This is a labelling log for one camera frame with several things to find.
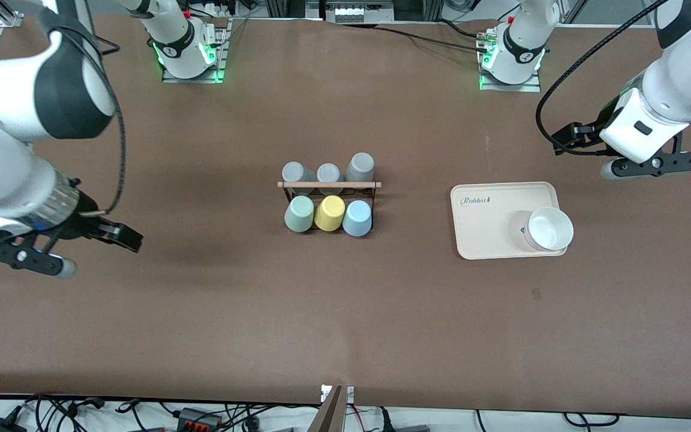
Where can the white pole bracket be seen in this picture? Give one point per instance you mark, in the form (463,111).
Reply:
(349,394)

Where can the pale green cup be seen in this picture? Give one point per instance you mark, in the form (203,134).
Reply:
(299,215)

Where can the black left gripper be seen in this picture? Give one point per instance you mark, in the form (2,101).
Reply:
(585,135)

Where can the grey camera pole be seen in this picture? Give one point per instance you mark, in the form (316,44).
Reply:
(329,414)

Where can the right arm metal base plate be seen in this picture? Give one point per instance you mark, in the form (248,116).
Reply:
(221,54)

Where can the white bowl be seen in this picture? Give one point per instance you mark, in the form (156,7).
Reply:
(549,228)

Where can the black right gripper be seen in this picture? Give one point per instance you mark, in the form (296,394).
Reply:
(86,227)

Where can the black power adapter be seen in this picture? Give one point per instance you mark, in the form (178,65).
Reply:
(0,426)

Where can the white power strip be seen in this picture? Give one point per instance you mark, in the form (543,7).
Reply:
(348,13)

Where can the aluminium frame corner profile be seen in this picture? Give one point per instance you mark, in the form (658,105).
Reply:
(6,18)

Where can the light blue cup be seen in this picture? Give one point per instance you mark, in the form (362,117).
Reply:
(357,219)

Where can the yellow cup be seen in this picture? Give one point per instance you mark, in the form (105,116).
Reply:
(329,213)

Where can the grey cup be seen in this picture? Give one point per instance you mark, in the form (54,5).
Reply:
(360,167)
(294,173)
(329,173)

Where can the black box with orange terminals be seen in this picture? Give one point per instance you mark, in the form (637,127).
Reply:
(198,419)

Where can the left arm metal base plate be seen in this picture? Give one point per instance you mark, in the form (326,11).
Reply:
(513,87)

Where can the beige plastic tray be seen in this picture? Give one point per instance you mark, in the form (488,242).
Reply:
(489,216)

